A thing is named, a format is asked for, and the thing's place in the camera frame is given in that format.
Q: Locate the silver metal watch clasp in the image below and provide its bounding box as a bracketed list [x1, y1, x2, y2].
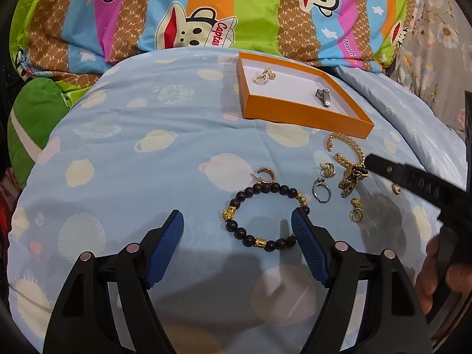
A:
[315, 88, 331, 108]

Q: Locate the orange jewelry box tray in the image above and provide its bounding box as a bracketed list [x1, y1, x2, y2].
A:
[237, 52, 374, 139]

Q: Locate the person's right hand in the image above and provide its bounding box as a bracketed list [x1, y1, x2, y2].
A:
[415, 235, 472, 315]

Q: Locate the pale blue duvet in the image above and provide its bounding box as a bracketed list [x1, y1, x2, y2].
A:
[333, 66, 467, 189]

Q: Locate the grey floral bedsheet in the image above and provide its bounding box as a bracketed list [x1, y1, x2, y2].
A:
[386, 0, 471, 138]

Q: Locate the green plush toy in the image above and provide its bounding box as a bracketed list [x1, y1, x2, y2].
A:
[7, 78, 88, 189]

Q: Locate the colourful monkey print quilt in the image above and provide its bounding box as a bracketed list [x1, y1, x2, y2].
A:
[9, 0, 416, 91]

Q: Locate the black bead bracelet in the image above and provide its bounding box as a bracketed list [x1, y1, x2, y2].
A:
[221, 181, 311, 253]

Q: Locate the silver ring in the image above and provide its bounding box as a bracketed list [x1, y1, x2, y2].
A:
[312, 177, 333, 205]

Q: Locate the gold chain bracelet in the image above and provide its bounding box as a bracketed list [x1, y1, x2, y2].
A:
[325, 132, 370, 199]

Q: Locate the small gold ring pair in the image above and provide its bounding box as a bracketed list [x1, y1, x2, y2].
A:
[319, 160, 337, 179]

